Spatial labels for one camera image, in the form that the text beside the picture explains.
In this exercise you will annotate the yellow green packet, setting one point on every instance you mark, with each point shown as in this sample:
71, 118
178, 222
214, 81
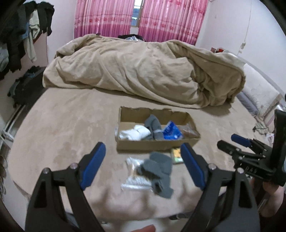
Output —
176, 156

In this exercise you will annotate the cardboard box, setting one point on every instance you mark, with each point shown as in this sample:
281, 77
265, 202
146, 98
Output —
145, 145

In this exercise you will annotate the red object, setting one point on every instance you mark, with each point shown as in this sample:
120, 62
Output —
219, 50

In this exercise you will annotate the person's right hand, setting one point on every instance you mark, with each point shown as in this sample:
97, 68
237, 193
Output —
273, 198

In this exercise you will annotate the dark cloth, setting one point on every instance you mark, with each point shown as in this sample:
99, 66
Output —
131, 37

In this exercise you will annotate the pink curtain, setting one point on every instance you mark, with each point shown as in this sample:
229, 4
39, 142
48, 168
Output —
172, 20
102, 20

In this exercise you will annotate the brown clear packet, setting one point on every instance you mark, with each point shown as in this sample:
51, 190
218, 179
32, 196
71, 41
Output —
189, 132

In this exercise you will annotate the blue plastic packet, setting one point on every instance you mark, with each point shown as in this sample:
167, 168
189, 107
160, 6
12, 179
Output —
171, 131

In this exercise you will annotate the clear plastic packet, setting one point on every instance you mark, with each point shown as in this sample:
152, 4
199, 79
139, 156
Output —
134, 181

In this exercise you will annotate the dark hanging clothes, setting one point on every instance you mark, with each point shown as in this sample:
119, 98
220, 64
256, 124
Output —
13, 33

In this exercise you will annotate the white sock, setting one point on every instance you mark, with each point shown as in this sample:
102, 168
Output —
136, 133

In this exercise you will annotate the window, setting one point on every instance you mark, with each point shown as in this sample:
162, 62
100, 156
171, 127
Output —
138, 13

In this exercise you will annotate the black suitcase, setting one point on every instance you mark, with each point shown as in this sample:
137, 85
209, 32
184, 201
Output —
29, 89

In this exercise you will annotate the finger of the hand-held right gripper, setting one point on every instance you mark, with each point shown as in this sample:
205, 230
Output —
240, 139
226, 147

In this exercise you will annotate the white pillow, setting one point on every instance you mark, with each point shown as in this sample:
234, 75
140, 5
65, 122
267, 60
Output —
259, 89

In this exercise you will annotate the person's left hand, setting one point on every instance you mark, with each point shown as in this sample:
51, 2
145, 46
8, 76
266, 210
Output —
144, 228

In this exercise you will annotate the beige duvet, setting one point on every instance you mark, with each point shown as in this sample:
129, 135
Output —
134, 67

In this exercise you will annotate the beige bed sheet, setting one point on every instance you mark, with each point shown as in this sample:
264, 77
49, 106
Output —
67, 125

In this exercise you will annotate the grey pillow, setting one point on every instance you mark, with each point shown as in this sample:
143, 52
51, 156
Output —
247, 103

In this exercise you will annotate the grey sock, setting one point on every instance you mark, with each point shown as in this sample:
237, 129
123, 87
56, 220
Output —
159, 167
154, 127

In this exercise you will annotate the pale green hanging shirt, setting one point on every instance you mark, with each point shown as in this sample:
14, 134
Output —
30, 44

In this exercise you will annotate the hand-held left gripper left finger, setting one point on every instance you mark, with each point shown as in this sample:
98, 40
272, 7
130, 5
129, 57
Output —
93, 166

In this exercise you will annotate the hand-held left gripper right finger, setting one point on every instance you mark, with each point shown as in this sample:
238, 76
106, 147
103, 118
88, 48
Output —
193, 166

